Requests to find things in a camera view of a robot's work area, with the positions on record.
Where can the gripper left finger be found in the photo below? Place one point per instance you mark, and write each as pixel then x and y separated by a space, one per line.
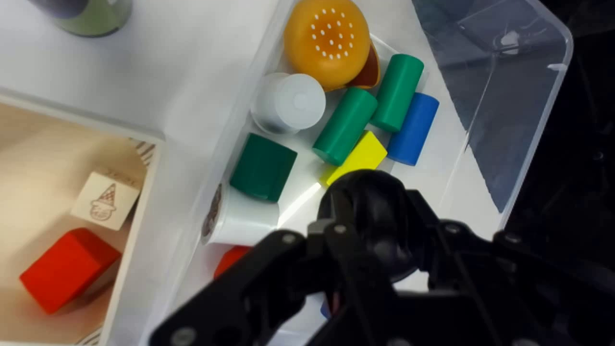
pixel 269 269

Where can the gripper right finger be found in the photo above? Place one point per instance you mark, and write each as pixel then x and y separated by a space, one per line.
pixel 519 278

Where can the small red block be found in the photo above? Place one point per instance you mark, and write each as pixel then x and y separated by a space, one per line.
pixel 230 259

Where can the dark green block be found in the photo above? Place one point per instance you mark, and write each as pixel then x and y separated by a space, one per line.
pixel 263 167

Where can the clear plastic container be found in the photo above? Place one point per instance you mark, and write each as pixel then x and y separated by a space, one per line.
pixel 461 158

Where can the yellow block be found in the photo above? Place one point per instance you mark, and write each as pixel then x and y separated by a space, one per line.
pixel 360 156

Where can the wooden box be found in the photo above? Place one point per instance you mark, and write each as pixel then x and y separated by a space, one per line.
pixel 43 158

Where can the white tub with printed lid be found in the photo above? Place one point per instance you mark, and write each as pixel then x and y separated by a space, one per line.
pixel 242 218

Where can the small blue piece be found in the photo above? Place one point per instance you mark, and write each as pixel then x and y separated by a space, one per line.
pixel 325 307

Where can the green cylinder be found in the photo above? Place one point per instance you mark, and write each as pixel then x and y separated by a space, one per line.
pixel 343 127
pixel 398 93

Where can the white plastic cup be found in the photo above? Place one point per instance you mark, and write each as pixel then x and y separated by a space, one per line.
pixel 290 103

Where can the wooden cube with stamped drawing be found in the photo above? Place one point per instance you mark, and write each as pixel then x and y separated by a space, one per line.
pixel 108 199

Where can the blue cylinder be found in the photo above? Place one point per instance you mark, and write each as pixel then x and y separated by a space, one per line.
pixel 413 129

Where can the brown toy piece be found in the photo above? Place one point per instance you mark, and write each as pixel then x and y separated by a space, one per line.
pixel 371 72

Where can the orange toy bun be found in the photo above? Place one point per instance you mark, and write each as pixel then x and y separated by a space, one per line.
pixel 326 43

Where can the green can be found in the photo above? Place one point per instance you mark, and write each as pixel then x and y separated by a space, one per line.
pixel 91 17

